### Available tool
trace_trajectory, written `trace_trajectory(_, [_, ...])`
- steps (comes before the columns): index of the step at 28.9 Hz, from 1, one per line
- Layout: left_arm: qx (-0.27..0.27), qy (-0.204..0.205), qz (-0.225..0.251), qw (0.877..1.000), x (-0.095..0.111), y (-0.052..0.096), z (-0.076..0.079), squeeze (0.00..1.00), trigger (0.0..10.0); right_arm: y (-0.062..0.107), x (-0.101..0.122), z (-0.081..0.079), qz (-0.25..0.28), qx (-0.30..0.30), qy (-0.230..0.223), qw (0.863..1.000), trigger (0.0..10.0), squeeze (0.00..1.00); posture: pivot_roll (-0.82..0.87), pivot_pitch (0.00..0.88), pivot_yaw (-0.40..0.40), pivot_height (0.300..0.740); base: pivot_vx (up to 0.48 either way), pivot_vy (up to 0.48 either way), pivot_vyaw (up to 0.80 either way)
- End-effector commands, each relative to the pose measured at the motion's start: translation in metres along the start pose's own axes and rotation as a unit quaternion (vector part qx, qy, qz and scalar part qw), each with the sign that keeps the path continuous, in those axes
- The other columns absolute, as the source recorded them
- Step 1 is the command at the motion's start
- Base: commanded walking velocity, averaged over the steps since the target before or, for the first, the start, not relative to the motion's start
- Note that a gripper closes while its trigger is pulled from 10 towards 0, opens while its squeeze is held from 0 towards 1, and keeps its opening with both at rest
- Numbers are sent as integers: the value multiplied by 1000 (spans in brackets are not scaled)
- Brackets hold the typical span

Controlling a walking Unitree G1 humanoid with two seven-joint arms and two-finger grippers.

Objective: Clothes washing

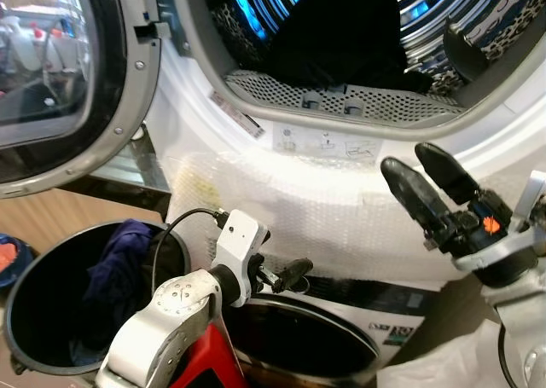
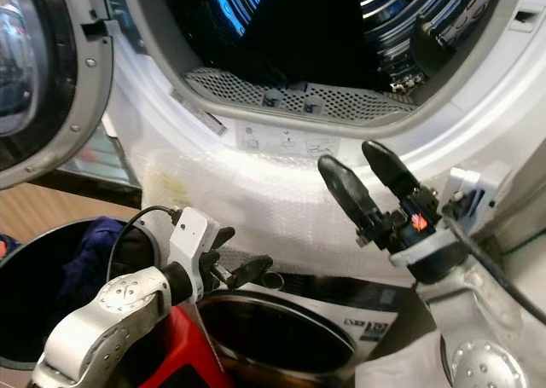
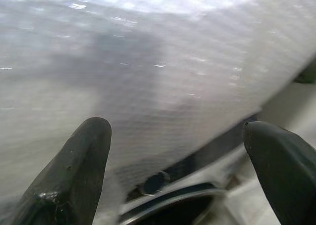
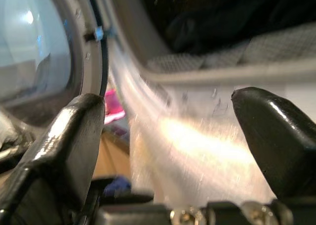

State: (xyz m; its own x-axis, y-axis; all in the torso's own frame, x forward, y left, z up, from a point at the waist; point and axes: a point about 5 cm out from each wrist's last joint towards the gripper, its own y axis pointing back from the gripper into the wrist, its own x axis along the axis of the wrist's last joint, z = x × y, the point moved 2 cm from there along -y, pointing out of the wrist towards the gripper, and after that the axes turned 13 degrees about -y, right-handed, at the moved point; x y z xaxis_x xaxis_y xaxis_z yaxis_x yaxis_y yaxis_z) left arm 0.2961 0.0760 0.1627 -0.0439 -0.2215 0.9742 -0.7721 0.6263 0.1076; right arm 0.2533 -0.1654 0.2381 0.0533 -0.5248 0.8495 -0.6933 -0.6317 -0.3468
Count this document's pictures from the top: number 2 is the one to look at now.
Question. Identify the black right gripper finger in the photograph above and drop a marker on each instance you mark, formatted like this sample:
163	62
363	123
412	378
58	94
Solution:
388	168
345	188

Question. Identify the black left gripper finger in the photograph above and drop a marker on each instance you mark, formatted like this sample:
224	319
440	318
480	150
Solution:
252	271
222	237

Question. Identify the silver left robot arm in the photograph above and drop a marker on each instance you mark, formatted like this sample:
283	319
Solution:
102	320

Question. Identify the clear bubble wrap sheet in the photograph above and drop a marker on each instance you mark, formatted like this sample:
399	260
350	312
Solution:
264	209

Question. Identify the white instruction label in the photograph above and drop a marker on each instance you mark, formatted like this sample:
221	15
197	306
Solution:
290	141

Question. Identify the blue and red object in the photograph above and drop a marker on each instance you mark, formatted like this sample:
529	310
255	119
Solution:
7	245

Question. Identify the red plastic object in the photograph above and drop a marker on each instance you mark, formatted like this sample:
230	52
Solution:
188	354

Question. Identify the leopard print garment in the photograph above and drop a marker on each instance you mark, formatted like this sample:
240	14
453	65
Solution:
409	79

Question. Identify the white black printed box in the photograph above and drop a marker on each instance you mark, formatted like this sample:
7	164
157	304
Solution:
375	307

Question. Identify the dark blue garment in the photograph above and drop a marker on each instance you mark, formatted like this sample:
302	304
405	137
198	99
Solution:
94	260

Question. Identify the white barcode sticker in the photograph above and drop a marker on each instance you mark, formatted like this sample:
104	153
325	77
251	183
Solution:
199	113

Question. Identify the black drum paddle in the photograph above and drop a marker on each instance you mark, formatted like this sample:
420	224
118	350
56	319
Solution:
431	47

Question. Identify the grey perforated lint filter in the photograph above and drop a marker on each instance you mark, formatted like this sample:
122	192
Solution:
239	89

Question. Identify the black round bucket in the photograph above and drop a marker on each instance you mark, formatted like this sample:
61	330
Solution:
34	320

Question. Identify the white plastic bag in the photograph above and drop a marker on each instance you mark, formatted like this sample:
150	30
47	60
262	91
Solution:
401	367

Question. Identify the steel washer drum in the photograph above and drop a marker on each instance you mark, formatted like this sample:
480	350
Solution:
401	13

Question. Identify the white washer body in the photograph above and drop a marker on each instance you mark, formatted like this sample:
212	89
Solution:
145	98

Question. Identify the grey rimmed glass washer door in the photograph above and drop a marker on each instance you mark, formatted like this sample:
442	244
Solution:
90	89

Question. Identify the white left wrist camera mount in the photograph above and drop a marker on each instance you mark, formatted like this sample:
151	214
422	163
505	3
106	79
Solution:
192	234

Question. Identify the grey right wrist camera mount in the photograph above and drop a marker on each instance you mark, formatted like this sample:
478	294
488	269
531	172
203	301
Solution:
469	188

